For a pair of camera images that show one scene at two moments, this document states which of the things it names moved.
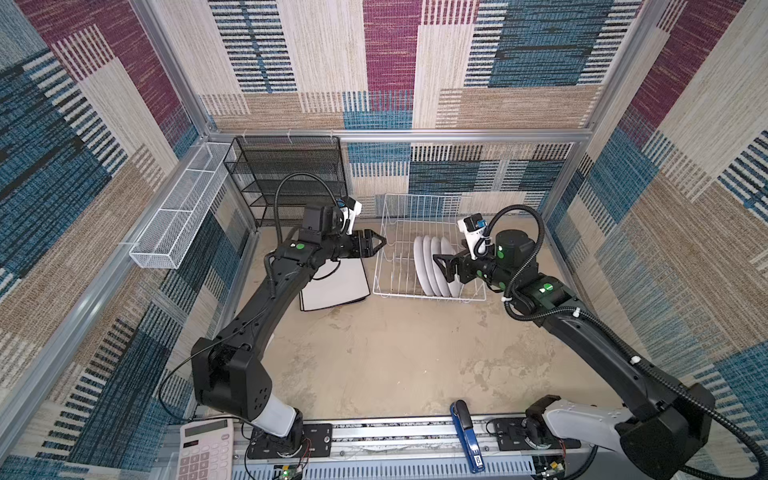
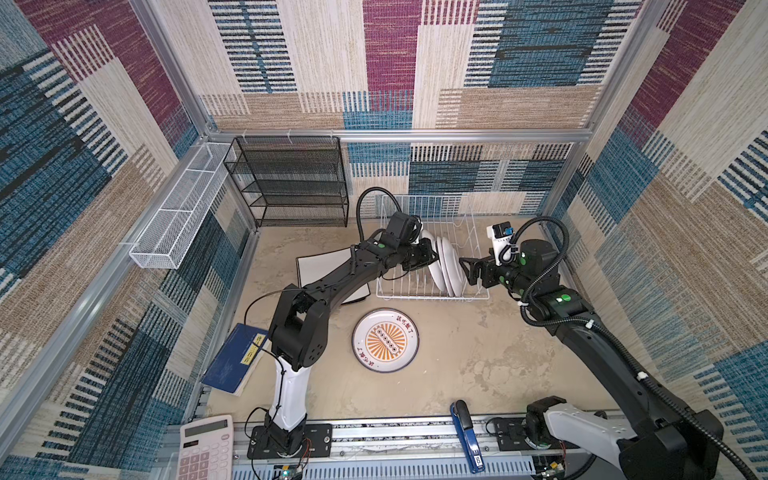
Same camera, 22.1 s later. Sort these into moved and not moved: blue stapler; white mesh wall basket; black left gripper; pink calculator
Moved: black left gripper
Not moved: blue stapler; pink calculator; white mesh wall basket
